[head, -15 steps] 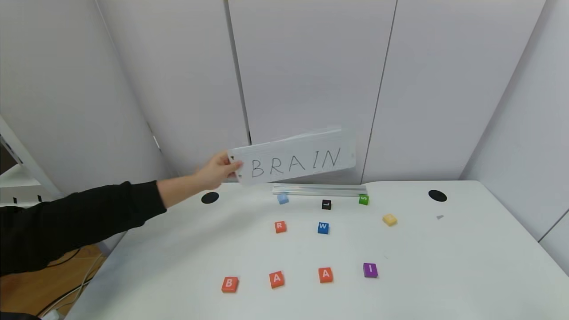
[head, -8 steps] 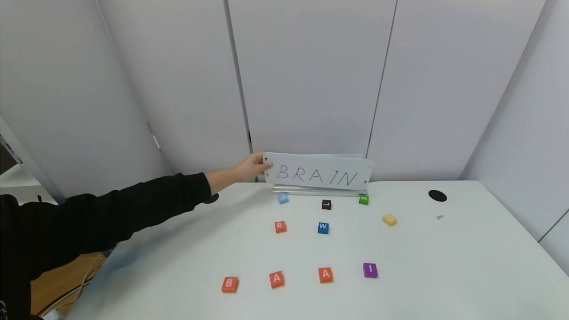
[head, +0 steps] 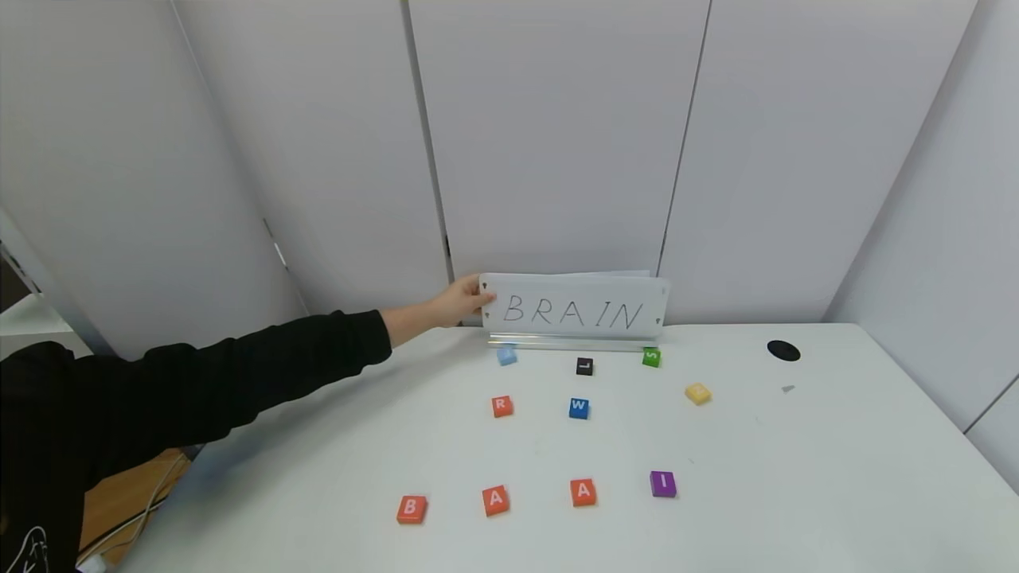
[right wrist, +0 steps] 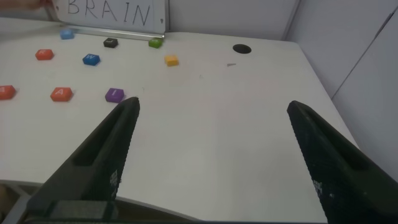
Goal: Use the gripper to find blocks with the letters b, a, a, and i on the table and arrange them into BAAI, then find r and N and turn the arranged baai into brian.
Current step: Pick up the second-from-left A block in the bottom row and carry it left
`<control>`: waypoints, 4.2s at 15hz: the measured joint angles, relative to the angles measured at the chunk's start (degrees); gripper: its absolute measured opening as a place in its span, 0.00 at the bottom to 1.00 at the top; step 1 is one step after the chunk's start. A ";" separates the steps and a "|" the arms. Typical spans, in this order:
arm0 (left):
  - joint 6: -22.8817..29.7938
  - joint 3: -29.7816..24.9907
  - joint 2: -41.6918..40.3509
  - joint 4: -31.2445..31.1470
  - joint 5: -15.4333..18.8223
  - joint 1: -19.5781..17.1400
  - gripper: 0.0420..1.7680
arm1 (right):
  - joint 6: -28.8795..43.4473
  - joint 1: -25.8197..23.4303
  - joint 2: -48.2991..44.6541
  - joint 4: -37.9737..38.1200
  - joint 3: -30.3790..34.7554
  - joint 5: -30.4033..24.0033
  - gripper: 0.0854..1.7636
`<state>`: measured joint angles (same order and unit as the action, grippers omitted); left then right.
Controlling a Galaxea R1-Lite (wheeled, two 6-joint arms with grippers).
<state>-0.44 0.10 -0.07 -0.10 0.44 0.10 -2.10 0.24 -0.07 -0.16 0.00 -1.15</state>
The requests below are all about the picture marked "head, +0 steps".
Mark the green block letter S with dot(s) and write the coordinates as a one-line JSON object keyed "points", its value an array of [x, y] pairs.
{"points": [[652, 356]]}

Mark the person forearm black sleeve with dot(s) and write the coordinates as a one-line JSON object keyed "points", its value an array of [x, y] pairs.
{"points": [[239, 374]]}

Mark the orange block letter B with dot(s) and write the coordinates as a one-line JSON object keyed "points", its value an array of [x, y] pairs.
{"points": [[411, 509]]}

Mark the white wall panel bracket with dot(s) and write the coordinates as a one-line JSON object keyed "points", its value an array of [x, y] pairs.
{"points": [[279, 255]]}

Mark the orange block letter A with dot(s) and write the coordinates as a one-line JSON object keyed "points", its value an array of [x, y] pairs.
{"points": [[583, 492], [495, 500]]}

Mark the blue block letter W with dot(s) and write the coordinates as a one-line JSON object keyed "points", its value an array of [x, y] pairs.
{"points": [[579, 407]]}

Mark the light blue letter block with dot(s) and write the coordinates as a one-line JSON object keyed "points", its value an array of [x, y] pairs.
{"points": [[507, 356]]}

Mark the white BAAI sign board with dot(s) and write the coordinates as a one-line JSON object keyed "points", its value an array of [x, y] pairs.
{"points": [[557, 344]]}

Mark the orange block letter R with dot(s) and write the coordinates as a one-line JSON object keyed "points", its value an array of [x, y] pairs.
{"points": [[502, 406]]}

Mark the black table grommet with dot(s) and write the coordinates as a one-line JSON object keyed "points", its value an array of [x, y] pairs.
{"points": [[783, 350]]}

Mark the bare person hand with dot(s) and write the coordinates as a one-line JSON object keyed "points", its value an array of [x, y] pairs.
{"points": [[462, 302]]}

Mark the white power strip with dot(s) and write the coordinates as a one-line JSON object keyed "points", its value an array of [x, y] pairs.
{"points": [[89, 564]]}

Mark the person black clothed torso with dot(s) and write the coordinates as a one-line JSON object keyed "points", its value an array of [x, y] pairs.
{"points": [[40, 446]]}

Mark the black block letter L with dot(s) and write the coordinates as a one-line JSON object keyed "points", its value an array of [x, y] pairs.
{"points": [[584, 366]]}

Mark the purple block letter I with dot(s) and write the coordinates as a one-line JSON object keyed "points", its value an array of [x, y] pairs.
{"points": [[663, 484]]}

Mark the yellow letter block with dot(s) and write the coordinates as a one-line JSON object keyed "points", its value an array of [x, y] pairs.
{"points": [[698, 393]]}

